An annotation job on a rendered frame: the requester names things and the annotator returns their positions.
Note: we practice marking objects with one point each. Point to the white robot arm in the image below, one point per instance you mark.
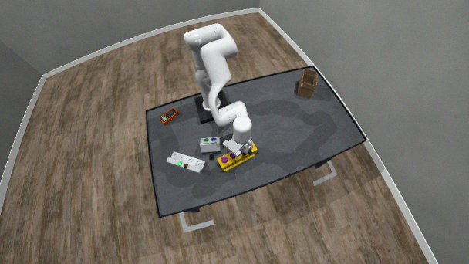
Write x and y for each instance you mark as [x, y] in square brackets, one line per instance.
[218, 46]

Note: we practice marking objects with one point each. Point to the orange pocket multimeter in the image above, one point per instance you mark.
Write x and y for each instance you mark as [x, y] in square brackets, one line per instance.
[168, 116]

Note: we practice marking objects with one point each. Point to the small brown cardboard box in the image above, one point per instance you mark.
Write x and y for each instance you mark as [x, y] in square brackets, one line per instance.
[308, 83]

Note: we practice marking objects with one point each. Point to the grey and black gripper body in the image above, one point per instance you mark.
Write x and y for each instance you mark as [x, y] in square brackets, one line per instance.
[246, 147]

